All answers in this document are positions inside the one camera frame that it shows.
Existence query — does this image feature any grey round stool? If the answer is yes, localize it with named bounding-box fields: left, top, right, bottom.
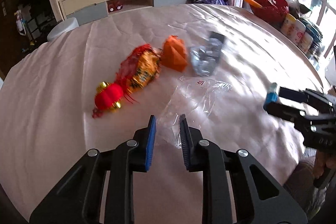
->
left=47, top=18, right=79, bottom=42

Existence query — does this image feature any clear plastic bag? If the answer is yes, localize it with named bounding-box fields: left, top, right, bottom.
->
left=157, top=76, right=232, bottom=148

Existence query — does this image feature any gold red foil wrapper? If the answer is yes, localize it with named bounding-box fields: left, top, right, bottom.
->
left=114, top=44, right=161, bottom=102

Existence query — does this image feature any person's right hand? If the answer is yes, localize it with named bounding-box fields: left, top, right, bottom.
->
left=313, top=151, right=327, bottom=178

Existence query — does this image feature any yellow lid canister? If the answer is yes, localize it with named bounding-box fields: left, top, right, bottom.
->
left=280, top=14, right=296, bottom=37

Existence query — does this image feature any orange paper wrapper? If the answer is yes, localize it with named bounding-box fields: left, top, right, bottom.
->
left=161, top=35, right=188, bottom=72

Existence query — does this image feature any blue white small bottle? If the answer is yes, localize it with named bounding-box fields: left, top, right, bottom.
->
left=263, top=83, right=278, bottom=110

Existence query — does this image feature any red plastic basket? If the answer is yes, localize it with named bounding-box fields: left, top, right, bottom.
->
left=251, top=0, right=289, bottom=24

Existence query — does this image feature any silver blister pack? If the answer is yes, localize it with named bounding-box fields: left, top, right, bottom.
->
left=189, top=32, right=226, bottom=77

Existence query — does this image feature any white canister pink label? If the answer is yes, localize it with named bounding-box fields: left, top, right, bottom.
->
left=289, top=20, right=306, bottom=46

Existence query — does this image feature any white canister orange label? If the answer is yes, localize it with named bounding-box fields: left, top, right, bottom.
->
left=298, top=32, right=313, bottom=53

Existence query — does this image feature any red lantern ornament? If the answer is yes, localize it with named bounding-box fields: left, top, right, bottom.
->
left=92, top=82, right=123, bottom=118

